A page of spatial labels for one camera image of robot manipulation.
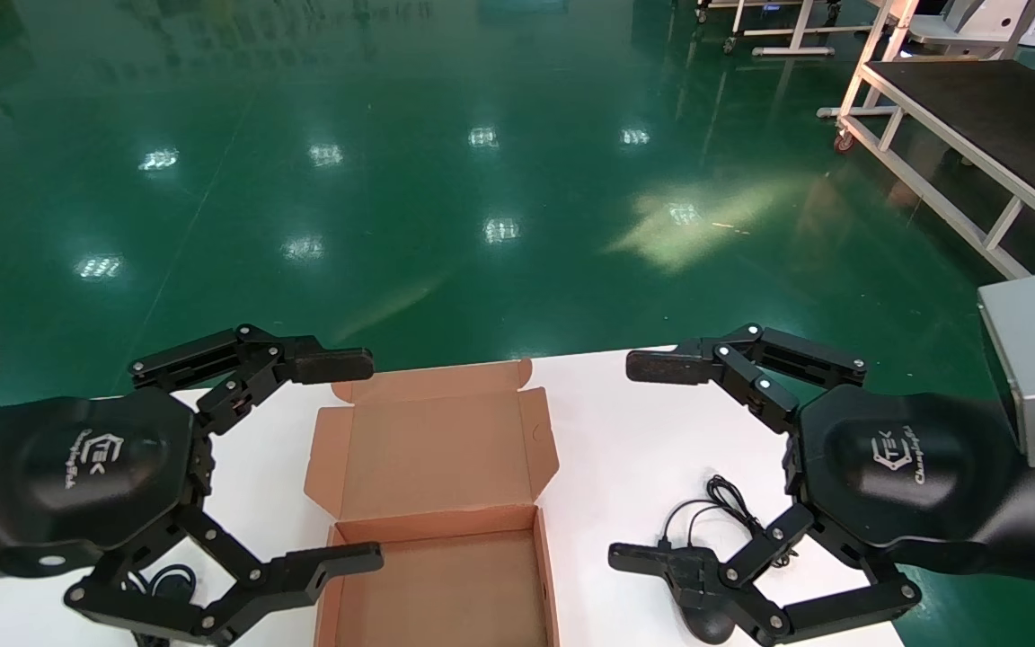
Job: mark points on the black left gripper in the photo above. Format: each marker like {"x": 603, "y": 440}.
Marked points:
{"x": 77, "y": 467}

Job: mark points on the black top white frame workbench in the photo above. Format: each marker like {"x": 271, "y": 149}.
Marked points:
{"x": 1003, "y": 117}

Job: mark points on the white wheeled table frame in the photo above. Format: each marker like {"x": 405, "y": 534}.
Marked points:
{"x": 791, "y": 36}

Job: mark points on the white machine base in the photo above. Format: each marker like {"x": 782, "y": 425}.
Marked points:
{"x": 976, "y": 22}

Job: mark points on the brown open cardboard box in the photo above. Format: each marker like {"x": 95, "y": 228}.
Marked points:
{"x": 437, "y": 449}

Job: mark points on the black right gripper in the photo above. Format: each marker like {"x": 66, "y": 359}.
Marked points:
{"x": 904, "y": 467}

